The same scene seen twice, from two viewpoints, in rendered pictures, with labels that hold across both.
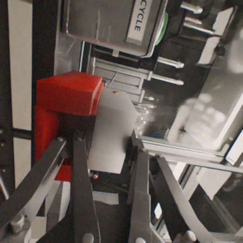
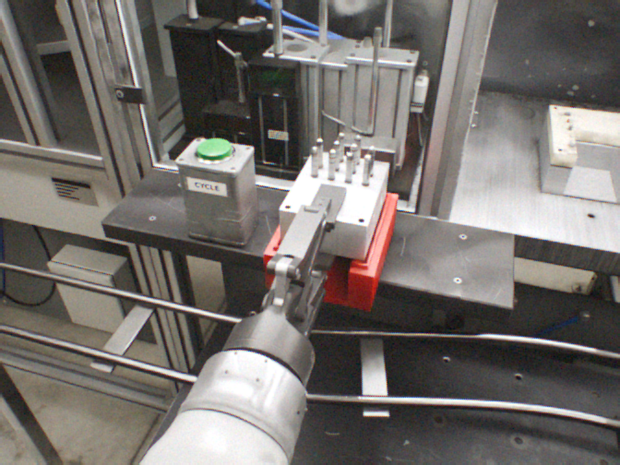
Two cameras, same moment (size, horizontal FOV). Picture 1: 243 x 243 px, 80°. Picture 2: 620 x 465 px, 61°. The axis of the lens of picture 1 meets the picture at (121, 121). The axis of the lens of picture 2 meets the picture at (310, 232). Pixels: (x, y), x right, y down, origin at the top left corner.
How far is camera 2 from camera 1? 0.51 m
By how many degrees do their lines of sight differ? 60
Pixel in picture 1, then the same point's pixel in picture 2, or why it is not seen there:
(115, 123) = not seen: hidden behind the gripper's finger
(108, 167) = (357, 238)
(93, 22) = (228, 223)
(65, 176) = (363, 286)
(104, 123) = not seen: hidden behind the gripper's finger
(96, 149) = (333, 248)
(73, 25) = (235, 238)
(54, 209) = not seen: outside the picture
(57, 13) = (231, 250)
